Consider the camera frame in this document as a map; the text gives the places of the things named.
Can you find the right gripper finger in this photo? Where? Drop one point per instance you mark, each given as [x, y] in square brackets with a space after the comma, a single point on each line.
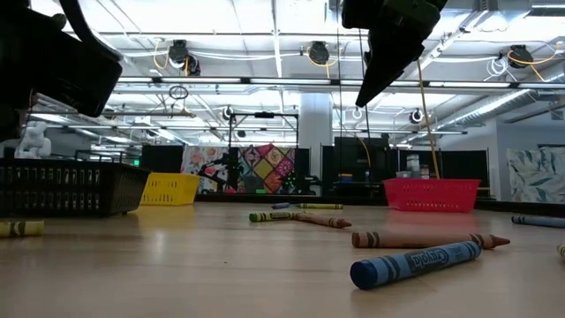
[388, 62]

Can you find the yellow-green crayon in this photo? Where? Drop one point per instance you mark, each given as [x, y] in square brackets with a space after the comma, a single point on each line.
[320, 206]

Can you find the yellow crayon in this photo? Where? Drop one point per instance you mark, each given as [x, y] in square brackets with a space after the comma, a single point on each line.
[26, 228]

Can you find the brown crayon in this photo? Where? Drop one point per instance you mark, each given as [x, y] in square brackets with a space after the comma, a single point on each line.
[324, 220]
[397, 240]

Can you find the blue crayon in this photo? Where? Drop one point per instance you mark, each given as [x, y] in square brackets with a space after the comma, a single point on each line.
[543, 221]
[397, 267]
[280, 206]

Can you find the green crayon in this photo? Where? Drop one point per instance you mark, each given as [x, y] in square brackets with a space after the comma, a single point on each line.
[273, 216]

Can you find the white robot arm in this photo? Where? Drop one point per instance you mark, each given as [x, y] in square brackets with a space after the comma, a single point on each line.
[37, 146]

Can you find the black background robot arm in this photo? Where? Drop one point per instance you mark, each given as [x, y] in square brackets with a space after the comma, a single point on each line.
[229, 170]

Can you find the black equipment cabinet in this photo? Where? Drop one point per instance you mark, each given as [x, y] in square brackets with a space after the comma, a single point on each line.
[353, 159]

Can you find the white square pillar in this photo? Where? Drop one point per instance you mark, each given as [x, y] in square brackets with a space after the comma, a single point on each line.
[315, 137]

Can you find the stacked storage containers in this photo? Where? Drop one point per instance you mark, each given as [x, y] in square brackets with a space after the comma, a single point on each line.
[413, 164]

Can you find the black plastic basket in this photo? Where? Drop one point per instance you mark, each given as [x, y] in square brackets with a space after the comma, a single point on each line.
[66, 187]

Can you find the black partition panel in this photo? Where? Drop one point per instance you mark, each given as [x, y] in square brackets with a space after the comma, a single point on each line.
[463, 165]

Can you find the red plastic basket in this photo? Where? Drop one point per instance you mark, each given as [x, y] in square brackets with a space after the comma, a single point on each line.
[430, 194]

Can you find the black screen panel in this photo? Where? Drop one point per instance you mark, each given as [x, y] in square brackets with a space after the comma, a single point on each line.
[161, 158]

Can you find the colourful patchwork panel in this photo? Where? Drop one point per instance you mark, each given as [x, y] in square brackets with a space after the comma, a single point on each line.
[265, 168]

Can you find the yellow plastic basket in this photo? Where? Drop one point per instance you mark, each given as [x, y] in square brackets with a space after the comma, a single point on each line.
[170, 189]

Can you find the green crayon right edge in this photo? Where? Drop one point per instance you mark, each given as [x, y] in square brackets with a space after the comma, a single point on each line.
[562, 251]

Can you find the silver ventilation duct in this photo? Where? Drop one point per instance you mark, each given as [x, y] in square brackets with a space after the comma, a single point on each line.
[494, 103]

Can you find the black stand frame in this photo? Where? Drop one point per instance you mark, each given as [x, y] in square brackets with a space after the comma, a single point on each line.
[264, 115]

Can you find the ceiling light rail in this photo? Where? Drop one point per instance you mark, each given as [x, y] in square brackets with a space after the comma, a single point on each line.
[198, 80]

